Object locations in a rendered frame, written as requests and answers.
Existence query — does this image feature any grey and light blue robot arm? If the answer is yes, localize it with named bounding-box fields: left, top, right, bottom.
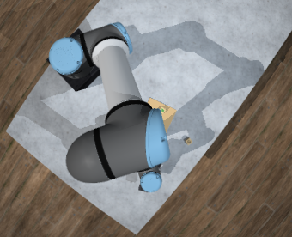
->
left=49, top=22, right=170, bottom=192

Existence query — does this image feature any tan flat mat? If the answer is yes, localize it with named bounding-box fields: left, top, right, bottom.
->
left=148, top=98, right=177, bottom=132

